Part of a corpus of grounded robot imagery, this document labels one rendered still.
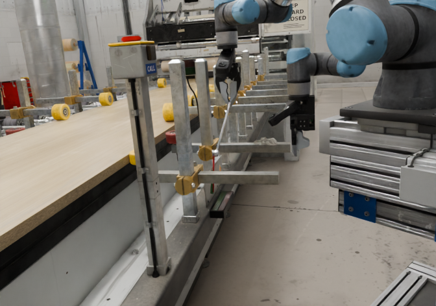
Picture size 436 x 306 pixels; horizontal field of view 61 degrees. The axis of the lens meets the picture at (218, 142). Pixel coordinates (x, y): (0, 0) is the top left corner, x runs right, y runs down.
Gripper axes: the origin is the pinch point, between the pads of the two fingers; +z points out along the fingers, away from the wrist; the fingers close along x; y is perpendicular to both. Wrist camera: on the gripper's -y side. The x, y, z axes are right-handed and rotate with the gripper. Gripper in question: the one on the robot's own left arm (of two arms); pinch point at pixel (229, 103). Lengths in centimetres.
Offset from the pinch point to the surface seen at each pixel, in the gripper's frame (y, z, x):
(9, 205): -66, 11, 36
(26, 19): 283, -69, 304
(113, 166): -37.6, 11.2, 27.0
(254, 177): -27.9, 17.8, -11.5
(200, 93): -7.1, -4.9, 8.2
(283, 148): -2.9, 16.1, -18.5
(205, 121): -7.1, 5.0, 7.4
